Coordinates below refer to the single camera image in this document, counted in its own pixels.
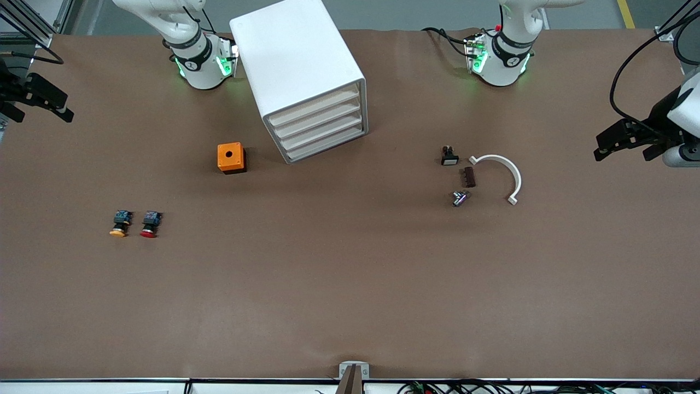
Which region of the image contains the yellow push button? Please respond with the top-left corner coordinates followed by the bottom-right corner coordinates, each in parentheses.
top-left (109, 210), bottom-right (133, 237)

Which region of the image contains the red push button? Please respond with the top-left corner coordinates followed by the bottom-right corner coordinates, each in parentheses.
top-left (139, 211), bottom-right (163, 239)

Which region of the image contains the orange button box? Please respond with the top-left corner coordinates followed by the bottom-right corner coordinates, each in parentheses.
top-left (217, 142), bottom-right (247, 175)

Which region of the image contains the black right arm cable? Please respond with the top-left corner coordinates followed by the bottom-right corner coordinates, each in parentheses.
top-left (0, 41), bottom-right (65, 66)

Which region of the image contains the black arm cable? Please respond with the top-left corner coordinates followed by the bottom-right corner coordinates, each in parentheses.
top-left (0, 41), bottom-right (65, 66)
top-left (610, 25), bottom-right (700, 138)

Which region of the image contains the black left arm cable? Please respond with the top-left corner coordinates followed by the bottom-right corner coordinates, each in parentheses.
top-left (610, 25), bottom-right (700, 138)

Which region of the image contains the white curved bracket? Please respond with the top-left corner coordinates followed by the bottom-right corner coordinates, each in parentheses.
top-left (469, 154), bottom-right (522, 206)

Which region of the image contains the black right base cable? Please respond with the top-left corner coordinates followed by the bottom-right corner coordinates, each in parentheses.
top-left (183, 3), bottom-right (217, 34)

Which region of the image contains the black base cable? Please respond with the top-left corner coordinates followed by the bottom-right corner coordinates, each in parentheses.
top-left (421, 26), bottom-right (472, 58)
top-left (183, 3), bottom-right (217, 34)

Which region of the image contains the black left base cable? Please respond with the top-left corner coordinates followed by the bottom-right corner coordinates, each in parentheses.
top-left (421, 26), bottom-right (472, 58)

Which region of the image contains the grey metal camera bracket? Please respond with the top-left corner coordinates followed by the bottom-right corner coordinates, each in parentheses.
top-left (336, 361), bottom-right (371, 394)

